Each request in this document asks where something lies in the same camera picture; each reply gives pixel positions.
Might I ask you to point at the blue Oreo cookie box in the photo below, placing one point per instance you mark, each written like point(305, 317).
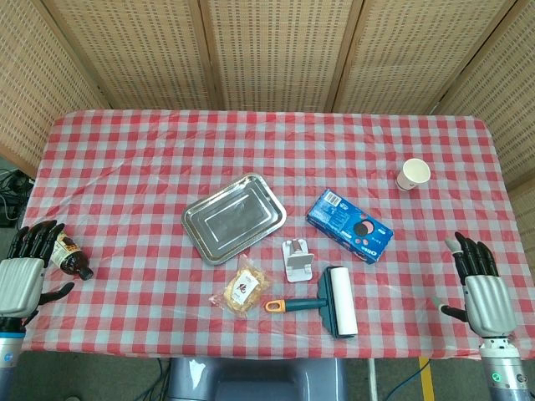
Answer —
point(350, 225)

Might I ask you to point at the snack packet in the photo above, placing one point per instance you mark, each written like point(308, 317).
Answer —
point(241, 289)

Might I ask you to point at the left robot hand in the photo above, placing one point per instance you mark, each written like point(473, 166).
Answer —
point(18, 282)

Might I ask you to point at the red checkered tablecloth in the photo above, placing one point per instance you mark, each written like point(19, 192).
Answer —
point(267, 167)

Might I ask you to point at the stainless steel tray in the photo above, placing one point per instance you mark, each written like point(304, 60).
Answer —
point(234, 218)

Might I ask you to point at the brown sauce bottle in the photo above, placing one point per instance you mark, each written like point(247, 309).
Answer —
point(69, 255)

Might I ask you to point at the white paper cup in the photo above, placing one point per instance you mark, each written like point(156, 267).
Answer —
point(411, 174)

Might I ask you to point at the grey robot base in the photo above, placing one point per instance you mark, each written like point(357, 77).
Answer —
point(257, 379)

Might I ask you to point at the teal lint roller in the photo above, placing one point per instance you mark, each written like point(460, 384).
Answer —
point(330, 304)

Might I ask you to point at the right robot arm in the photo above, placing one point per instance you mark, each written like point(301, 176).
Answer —
point(503, 365)

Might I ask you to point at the white phone stand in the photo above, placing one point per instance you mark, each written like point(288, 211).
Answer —
point(297, 260)

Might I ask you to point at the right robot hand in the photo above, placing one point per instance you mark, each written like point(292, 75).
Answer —
point(488, 298)

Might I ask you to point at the woven bamboo folding screen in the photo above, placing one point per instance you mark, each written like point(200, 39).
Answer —
point(267, 54)

